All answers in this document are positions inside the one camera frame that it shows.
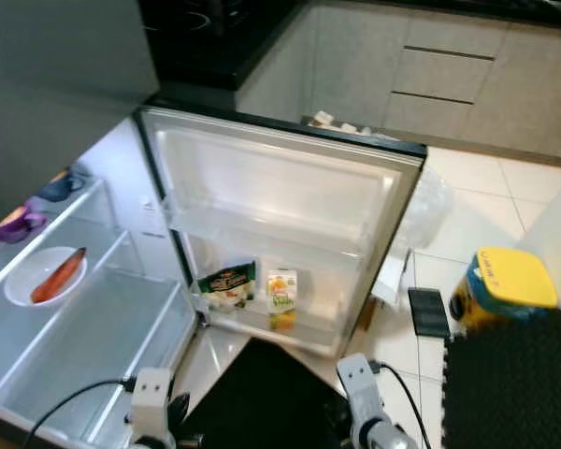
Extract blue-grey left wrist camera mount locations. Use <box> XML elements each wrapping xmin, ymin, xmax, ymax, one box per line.
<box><xmin>131</xmin><ymin>368</ymin><xmax>177</xmax><ymax>441</ymax></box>

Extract fridge door with white shelves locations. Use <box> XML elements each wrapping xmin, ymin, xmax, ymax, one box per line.
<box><xmin>136</xmin><ymin>101</ymin><xmax>428</xmax><ymax>359</ymax></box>

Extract black foam puzzle mat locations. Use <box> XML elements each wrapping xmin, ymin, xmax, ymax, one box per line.
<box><xmin>441</xmin><ymin>301</ymin><xmax>561</xmax><ymax>449</ymax></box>

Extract yellow tub with blue label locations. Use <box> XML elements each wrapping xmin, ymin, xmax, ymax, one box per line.
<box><xmin>449</xmin><ymin>245</ymin><xmax>560</xmax><ymax>333</ymax></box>

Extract grey kitchen cabinet with drawers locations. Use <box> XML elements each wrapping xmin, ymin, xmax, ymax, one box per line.
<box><xmin>236</xmin><ymin>0</ymin><xmax>561</xmax><ymax>162</ymax></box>

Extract clear plastic bag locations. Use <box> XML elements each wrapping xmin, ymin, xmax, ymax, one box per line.
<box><xmin>397</xmin><ymin>168</ymin><xmax>456</xmax><ymax>250</ymax></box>

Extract white bowl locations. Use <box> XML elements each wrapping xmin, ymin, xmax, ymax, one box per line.
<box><xmin>4</xmin><ymin>246</ymin><xmax>88</xmax><ymax>308</ymax></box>

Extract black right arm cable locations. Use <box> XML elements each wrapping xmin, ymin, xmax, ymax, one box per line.
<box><xmin>376</xmin><ymin>362</ymin><xmax>433</xmax><ymax>449</ymax></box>

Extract black floor mat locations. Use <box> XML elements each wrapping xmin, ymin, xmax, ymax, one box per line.
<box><xmin>178</xmin><ymin>337</ymin><xmax>352</xmax><ymax>449</ymax></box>

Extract purple item in fridge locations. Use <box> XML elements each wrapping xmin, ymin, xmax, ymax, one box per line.
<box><xmin>0</xmin><ymin>206</ymin><xmax>48</xmax><ymax>244</ymax></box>

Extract orange sweet potato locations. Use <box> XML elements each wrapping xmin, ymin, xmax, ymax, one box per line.
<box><xmin>31</xmin><ymin>248</ymin><xmax>87</xmax><ymax>304</ymax></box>

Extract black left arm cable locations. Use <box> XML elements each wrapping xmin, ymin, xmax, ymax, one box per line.
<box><xmin>23</xmin><ymin>379</ymin><xmax>139</xmax><ymax>449</ymax></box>

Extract black kitchen hob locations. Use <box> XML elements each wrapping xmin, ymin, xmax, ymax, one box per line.
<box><xmin>138</xmin><ymin>0</ymin><xmax>305</xmax><ymax>91</ymax></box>

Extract small white items on floor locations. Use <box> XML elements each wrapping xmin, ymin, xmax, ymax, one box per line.
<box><xmin>309</xmin><ymin>110</ymin><xmax>372</xmax><ymax>135</ymax></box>

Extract dark blue item in fridge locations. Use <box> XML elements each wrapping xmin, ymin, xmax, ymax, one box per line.
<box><xmin>37</xmin><ymin>168</ymin><xmax>87</xmax><ymax>202</ymax></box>

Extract small black foam piece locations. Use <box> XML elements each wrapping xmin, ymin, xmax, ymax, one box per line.
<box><xmin>407</xmin><ymin>288</ymin><xmax>452</xmax><ymax>340</ymax></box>

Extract green and white packet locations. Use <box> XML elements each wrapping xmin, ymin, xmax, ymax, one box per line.
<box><xmin>196</xmin><ymin>262</ymin><xmax>258</xmax><ymax>312</ymax></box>

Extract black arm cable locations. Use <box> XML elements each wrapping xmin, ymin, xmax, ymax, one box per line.
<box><xmin>23</xmin><ymin>379</ymin><xmax>139</xmax><ymax>449</ymax></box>
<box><xmin>376</xmin><ymin>362</ymin><xmax>433</xmax><ymax>449</ymax></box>

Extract mango juice carton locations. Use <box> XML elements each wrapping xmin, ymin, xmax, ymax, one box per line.
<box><xmin>266</xmin><ymin>269</ymin><xmax>300</xmax><ymax>331</ymax></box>

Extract silver fridge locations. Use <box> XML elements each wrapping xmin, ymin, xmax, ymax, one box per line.
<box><xmin>0</xmin><ymin>0</ymin><xmax>197</xmax><ymax>448</ymax></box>

